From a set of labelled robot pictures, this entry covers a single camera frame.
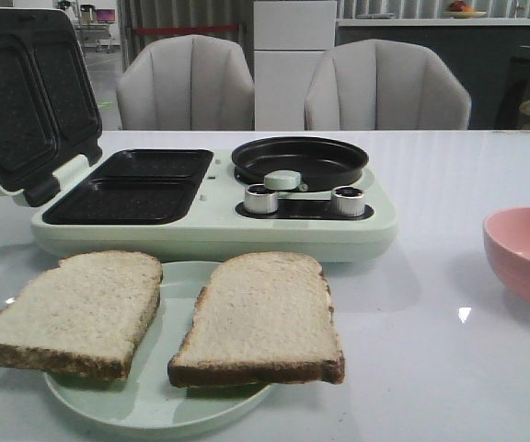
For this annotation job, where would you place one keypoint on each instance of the pink bowl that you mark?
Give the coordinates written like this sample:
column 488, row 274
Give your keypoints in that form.
column 506, row 236

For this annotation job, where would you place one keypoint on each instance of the grey upholstered chair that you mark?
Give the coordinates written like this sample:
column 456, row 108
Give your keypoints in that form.
column 384, row 85
column 187, row 83

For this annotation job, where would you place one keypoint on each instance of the left silver control knob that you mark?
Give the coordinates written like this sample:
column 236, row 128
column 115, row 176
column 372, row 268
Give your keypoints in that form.
column 259, row 200

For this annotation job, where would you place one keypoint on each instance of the light green round plate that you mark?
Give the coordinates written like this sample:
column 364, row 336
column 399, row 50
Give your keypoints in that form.
column 146, row 404

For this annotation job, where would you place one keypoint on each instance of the bread slice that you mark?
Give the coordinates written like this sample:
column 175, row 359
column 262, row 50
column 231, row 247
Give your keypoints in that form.
column 263, row 317
column 85, row 318

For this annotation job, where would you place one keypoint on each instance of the dark kitchen counter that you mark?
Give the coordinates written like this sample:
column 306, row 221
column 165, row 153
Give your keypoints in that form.
column 489, row 56

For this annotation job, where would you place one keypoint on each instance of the right grey upholstered chair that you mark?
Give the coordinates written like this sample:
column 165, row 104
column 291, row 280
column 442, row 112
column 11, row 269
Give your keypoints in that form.
column 384, row 85

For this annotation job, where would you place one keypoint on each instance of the silver control knob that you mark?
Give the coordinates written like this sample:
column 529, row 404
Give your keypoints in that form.
column 347, row 201
column 259, row 200

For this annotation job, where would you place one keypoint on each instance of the white refrigerator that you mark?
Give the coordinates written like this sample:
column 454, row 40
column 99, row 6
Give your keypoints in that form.
column 289, row 37

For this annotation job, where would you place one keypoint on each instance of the right silver control knob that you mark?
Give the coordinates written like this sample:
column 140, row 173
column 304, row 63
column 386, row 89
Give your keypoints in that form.
column 347, row 201

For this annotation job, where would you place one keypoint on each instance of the green breakfast maker base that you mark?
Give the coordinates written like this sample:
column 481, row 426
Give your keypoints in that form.
column 187, row 205

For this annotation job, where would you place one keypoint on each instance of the left grey upholstered chair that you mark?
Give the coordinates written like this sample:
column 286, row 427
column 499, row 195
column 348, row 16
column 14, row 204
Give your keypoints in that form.
column 187, row 83

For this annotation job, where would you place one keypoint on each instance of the green breakfast maker lid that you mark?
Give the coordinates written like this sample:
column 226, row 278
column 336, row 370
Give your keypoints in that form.
column 49, row 119

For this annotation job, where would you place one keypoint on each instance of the black round frying pan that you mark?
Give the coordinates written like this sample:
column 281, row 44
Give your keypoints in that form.
column 323, row 163

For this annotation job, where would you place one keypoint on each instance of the fruit plate on counter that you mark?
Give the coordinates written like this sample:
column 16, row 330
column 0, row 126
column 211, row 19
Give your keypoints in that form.
column 461, row 9

